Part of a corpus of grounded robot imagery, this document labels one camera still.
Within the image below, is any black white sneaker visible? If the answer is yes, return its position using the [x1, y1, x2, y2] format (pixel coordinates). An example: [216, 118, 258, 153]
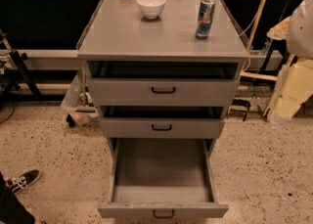
[5, 169, 42, 194]

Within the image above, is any white ceramic bowl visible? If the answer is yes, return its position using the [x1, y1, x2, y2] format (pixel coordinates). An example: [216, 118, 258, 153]
[137, 0, 166, 20]

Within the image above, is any black tripod stand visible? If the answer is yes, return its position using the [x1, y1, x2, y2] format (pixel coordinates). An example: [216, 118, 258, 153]
[0, 29, 41, 99]

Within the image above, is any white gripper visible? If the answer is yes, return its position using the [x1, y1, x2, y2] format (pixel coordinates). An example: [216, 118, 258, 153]
[267, 59, 313, 124]

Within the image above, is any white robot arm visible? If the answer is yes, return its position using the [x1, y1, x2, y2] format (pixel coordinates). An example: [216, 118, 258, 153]
[267, 0, 313, 124]

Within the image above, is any redbull can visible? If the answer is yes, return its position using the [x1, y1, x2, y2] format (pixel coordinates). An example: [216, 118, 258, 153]
[195, 0, 215, 39]

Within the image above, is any grey drawer cabinet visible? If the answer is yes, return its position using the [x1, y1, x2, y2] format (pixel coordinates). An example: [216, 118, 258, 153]
[75, 0, 251, 157]

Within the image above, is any grey top drawer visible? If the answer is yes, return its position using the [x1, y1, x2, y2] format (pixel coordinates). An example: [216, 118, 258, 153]
[87, 61, 239, 107]

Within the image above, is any grey bottom drawer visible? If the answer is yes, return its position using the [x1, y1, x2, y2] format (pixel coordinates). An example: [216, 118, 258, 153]
[98, 139, 229, 219]

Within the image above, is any grey drawer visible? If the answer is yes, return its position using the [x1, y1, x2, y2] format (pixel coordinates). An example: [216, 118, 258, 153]
[100, 106, 224, 139]
[98, 139, 229, 219]
[87, 61, 239, 107]

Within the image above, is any black trouser leg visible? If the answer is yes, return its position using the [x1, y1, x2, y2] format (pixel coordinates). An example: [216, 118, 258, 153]
[0, 173, 36, 224]

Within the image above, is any grey middle drawer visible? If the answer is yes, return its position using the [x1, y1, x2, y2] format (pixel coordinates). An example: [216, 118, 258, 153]
[100, 106, 224, 139]

